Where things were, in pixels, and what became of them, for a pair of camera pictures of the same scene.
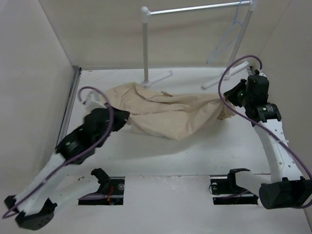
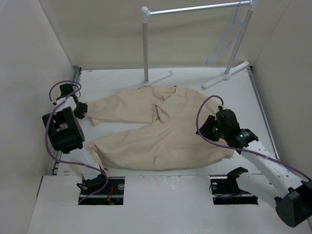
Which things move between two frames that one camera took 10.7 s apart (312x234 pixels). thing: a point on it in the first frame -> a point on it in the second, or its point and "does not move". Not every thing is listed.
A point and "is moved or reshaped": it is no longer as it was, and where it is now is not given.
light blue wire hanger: (227, 38) does not move
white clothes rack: (145, 13) does not move
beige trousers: (165, 115) is moved or reshaped
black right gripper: (230, 94) -> (205, 129)
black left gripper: (121, 116) -> (83, 109)
